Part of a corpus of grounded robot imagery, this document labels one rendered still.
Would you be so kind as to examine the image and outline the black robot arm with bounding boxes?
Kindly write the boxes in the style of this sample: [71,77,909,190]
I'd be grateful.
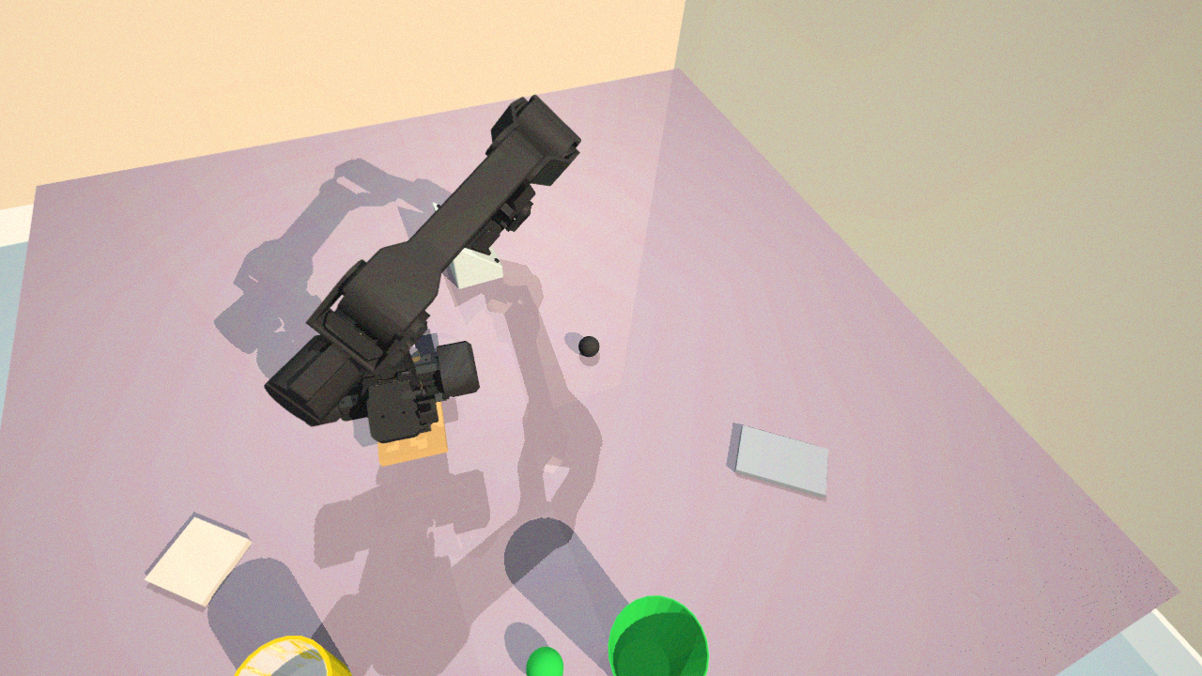
[264,95,581,443]

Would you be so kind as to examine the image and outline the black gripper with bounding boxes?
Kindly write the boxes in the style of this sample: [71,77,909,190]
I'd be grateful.
[319,340,480,425]

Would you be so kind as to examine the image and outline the yellow cup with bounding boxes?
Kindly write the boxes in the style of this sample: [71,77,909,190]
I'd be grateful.
[236,636,353,676]

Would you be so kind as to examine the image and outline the green ball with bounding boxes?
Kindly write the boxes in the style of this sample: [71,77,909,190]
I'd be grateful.
[526,647,563,676]

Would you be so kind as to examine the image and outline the dark grey ball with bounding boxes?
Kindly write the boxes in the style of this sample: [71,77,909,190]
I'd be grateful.
[578,336,599,357]

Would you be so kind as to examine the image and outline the green plastic cup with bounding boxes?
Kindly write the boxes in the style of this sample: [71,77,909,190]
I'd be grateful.
[609,595,709,676]

